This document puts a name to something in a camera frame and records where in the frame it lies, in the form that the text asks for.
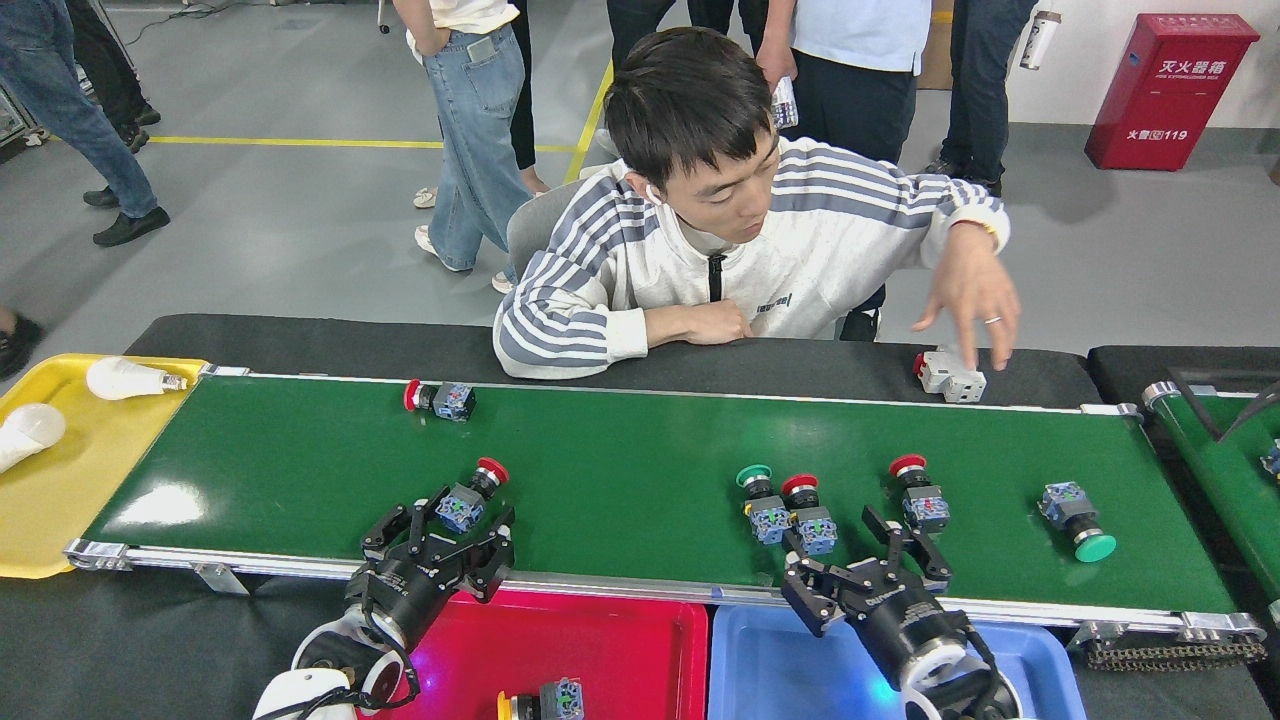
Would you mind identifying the wide green conveyor belt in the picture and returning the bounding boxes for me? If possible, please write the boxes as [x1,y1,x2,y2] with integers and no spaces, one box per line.
[63,365,1266,641]

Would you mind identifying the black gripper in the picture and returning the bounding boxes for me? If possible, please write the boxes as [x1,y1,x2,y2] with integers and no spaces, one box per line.
[779,504,971,693]
[343,497,517,653]

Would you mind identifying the white flask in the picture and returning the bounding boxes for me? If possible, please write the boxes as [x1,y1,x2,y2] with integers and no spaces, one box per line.
[1020,10,1063,71]

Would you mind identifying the narrow green conveyor belt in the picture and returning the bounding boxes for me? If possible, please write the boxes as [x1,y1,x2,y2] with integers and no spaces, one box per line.
[1143,378,1280,626]

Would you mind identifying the seated person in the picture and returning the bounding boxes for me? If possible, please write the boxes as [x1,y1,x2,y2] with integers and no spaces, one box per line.
[492,27,1011,381]

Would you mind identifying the brown cardboard box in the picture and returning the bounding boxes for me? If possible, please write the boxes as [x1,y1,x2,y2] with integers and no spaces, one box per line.
[917,10,954,91]

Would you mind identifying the person's left hand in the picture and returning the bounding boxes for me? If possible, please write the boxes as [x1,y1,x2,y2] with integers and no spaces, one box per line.
[912,228,1021,373]

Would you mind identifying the standing person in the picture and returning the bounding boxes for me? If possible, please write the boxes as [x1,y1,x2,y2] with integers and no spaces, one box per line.
[65,0,161,153]
[920,0,1041,196]
[755,0,933,166]
[392,0,536,294]
[0,0,171,248]

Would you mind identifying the yellow plastic tray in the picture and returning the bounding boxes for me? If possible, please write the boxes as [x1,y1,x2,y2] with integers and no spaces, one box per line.
[0,353,209,580]

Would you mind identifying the person's right hand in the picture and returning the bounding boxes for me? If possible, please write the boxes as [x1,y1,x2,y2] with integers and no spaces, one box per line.
[690,300,756,346]

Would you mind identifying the white circuit breaker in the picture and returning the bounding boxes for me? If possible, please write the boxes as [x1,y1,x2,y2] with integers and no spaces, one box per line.
[912,350,986,404]

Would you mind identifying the white light bulb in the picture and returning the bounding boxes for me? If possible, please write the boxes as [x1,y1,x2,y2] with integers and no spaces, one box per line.
[86,357,188,401]
[0,403,67,475]

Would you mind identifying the red plastic tray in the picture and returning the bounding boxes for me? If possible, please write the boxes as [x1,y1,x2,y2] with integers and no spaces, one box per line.
[385,588,709,720]

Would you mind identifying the red fire extinguisher cabinet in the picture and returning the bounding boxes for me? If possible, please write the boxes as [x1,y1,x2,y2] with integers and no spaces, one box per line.
[1085,13,1261,172]

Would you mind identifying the grey chair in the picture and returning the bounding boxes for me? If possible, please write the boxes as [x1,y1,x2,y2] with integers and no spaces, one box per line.
[505,165,586,281]

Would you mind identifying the black drive chain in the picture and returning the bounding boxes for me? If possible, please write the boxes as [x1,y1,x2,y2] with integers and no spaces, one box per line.
[1085,637,1266,673]

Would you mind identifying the yellow push button switch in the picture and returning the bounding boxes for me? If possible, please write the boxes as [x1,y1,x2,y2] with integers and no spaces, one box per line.
[497,677,585,720]

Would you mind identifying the blue plastic tray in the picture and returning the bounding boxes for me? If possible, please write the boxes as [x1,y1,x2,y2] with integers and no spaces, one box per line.
[708,603,1088,720]

